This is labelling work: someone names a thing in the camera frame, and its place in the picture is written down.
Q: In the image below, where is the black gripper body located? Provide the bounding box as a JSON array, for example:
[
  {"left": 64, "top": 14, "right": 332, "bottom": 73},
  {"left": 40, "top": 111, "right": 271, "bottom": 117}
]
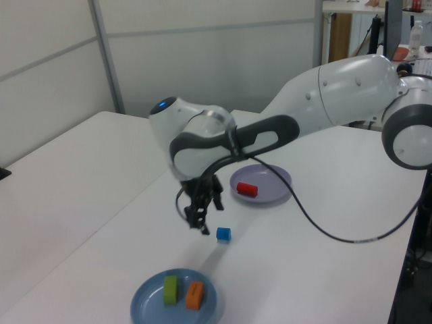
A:
[{"left": 180, "top": 175, "right": 223, "bottom": 209}]

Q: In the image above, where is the red block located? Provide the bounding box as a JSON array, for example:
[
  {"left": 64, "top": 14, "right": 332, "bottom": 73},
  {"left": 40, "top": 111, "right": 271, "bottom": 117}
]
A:
[{"left": 236, "top": 182, "right": 259, "bottom": 198}]

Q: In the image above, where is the orange block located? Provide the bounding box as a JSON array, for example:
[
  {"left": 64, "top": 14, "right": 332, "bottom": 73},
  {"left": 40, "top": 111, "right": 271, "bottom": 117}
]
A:
[{"left": 185, "top": 281, "right": 205, "bottom": 311}]

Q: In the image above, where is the green block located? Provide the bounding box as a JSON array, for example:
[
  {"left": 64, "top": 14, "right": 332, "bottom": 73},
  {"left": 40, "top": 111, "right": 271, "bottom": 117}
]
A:
[{"left": 163, "top": 275, "right": 179, "bottom": 306}]

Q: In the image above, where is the blue block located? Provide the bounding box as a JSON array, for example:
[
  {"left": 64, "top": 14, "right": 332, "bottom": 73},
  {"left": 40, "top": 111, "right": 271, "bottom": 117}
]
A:
[{"left": 215, "top": 227, "right": 233, "bottom": 243}]

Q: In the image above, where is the purple plate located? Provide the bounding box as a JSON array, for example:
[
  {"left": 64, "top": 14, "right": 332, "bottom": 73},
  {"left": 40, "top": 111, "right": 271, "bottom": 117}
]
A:
[{"left": 229, "top": 164, "right": 293, "bottom": 205}]

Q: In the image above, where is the blue plate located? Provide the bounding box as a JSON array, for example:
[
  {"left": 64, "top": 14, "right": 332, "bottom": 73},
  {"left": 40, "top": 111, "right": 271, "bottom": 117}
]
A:
[{"left": 130, "top": 268, "right": 220, "bottom": 324}]

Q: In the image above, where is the wooden cabinet panel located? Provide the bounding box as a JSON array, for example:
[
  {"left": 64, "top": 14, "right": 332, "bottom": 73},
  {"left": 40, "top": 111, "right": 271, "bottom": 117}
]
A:
[{"left": 329, "top": 13, "right": 352, "bottom": 63}]

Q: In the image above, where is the black round device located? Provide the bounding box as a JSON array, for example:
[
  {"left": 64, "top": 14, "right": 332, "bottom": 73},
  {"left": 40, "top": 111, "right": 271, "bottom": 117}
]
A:
[{"left": 396, "top": 61, "right": 414, "bottom": 77}]

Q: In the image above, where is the dark computer monitor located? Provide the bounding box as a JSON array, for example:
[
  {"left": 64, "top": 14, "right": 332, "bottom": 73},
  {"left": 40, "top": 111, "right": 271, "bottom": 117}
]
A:
[{"left": 384, "top": 0, "right": 404, "bottom": 61}]

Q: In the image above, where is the clear plastic bottle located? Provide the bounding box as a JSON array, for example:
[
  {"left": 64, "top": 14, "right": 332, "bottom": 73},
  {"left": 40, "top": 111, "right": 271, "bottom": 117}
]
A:
[{"left": 408, "top": 20, "right": 424, "bottom": 58}]

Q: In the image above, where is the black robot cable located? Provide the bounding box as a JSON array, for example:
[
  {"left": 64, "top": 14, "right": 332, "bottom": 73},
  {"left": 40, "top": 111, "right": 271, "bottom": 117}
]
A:
[{"left": 174, "top": 151, "right": 432, "bottom": 244}]

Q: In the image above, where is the grey partition post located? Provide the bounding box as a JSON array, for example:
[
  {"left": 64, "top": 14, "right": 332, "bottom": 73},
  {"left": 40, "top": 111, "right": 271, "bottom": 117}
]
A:
[
  {"left": 313, "top": 0, "right": 325, "bottom": 68},
  {"left": 88, "top": 0, "right": 126, "bottom": 115}
]

